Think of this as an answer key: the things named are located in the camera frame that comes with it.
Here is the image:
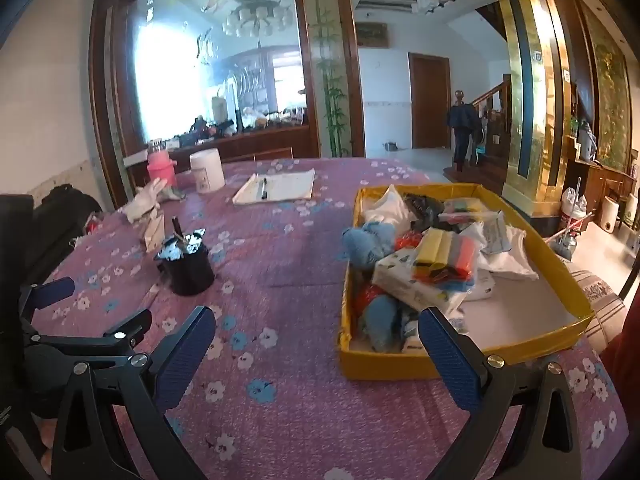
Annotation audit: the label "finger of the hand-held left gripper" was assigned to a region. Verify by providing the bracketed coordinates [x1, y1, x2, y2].
[17, 276, 76, 333]
[27, 309, 153, 357]

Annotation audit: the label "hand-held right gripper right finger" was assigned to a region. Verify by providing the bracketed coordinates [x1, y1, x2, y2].
[419, 307, 583, 480]

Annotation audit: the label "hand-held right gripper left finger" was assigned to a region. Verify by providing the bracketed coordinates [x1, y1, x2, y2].
[50, 305, 217, 480]

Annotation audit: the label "yellow cardboard box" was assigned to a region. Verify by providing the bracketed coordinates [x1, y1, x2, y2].
[337, 183, 596, 381]

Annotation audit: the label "red plastic bag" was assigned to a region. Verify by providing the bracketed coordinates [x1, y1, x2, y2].
[356, 284, 383, 311]

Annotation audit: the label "black sofa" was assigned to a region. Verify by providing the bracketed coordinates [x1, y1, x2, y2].
[30, 184, 105, 286]

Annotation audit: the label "crumpled plastic bags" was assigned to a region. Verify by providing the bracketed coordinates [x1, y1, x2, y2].
[70, 212, 108, 248]

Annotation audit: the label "blue plush toy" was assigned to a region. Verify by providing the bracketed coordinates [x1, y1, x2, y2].
[341, 221, 398, 268]
[361, 294, 403, 352]

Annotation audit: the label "black electric motor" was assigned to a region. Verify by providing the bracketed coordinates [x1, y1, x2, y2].
[152, 216, 216, 297]

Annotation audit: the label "printed tissue pack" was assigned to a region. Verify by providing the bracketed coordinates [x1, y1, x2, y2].
[372, 251, 468, 313]

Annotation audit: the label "purple floral tablecloth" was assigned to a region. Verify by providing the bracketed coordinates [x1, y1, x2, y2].
[22, 156, 631, 480]

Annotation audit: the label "red white paper packet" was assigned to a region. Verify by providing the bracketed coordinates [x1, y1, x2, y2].
[142, 209, 166, 253]

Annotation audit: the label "yellow and red cloth bundle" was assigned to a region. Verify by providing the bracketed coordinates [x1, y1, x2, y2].
[412, 227, 478, 283]

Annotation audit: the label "white glove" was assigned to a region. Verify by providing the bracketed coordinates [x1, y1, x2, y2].
[122, 177, 171, 224]

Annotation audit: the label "white printed packet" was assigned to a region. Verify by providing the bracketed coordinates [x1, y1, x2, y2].
[480, 210, 511, 256]

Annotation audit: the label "striped chair cushion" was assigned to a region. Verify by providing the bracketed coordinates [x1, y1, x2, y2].
[570, 269, 628, 356]

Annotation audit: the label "pink bottle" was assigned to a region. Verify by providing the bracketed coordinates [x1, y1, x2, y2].
[146, 138, 178, 191]

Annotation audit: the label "white plastic jar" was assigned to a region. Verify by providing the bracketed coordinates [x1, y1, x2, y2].
[189, 149, 227, 194]

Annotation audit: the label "white notebook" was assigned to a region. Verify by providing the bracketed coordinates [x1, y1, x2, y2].
[232, 168, 317, 206]

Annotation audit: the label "white paper roll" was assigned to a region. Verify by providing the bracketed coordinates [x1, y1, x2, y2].
[602, 195, 621, 233]

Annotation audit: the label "wooden side cabinet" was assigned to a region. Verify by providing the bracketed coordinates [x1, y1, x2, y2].
[565, 130, 638, 221]

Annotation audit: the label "wooden sideboard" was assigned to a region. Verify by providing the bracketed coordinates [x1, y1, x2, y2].
[167, 125, 321, 161]

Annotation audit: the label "dark hanging jacket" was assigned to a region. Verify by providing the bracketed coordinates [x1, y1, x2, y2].
[446, 102, 483, 136]

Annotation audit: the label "etched glass partition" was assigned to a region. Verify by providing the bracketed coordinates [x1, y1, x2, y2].
[125, 0, 308, 143]

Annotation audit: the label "metal thermos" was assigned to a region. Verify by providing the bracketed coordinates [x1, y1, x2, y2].
[577, 120, 598, 161]

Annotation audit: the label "wooden door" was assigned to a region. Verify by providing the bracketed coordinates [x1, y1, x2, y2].
[408, 52, 452, 150]

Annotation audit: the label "gold pillar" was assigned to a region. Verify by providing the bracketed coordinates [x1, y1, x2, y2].
[492, 0, 576, 218]

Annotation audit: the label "bamboo painted pillar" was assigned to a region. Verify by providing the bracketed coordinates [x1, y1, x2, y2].
[300, 0, 353, 158]

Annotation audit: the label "small framed picture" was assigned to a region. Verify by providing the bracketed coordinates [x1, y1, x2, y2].
[356, 21, 389, 50]

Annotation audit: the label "chandelier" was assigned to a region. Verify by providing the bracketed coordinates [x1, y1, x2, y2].
[221, 0, 293, 41]

